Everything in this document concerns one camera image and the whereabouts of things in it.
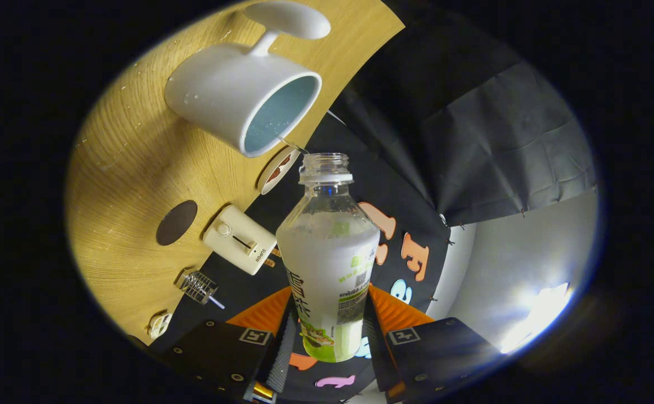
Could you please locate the large ceiling light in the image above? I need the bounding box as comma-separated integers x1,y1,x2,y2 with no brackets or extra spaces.
498,282,572,354

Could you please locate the white box container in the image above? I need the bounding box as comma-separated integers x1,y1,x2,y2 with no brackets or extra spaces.
202,204,278,276

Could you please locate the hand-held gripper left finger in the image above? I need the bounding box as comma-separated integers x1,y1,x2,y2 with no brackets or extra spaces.
156,285,300,403

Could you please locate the white ceramic cup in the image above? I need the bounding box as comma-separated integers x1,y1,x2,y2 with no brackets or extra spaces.
164,0,332,159

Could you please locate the wooden table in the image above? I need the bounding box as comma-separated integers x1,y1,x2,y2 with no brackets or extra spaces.
65,0,406,346

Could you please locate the black backdrop cloth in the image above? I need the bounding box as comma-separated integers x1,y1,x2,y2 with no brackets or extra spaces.
148,0,597,402

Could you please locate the white plate with brown pieces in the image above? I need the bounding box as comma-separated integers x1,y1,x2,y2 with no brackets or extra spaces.
256,146,302,196

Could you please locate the round dark brown coaster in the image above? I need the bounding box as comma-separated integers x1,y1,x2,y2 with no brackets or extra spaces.
155,200,199,246

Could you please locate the metal mesh pen holder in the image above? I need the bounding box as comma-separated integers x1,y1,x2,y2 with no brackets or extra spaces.
176,270,219,305

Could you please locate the clear green label juice bottle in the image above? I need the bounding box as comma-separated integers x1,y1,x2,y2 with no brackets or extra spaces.
275,153,381,363

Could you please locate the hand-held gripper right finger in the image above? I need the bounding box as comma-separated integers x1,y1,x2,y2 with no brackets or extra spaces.
361,285,501,402

